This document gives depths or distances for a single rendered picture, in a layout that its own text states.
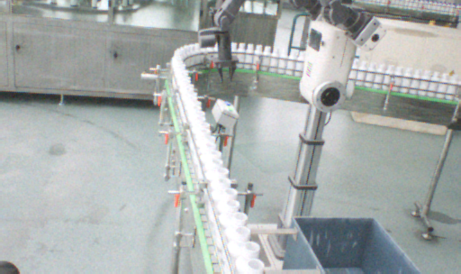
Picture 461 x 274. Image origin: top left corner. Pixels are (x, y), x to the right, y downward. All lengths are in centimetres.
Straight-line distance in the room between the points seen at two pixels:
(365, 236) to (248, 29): 542
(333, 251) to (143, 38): 349
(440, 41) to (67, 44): 398
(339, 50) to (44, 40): 336
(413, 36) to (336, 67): 352
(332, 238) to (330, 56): 83
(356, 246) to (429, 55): 415
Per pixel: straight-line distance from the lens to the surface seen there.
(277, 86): 324
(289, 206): 249
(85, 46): 485
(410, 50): 567
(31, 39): 491
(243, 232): 114
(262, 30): 699
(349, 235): 176
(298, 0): 233
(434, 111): 344
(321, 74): 216
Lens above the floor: 178
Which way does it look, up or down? 20 degrees down
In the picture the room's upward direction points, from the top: 8 degrees clockwise
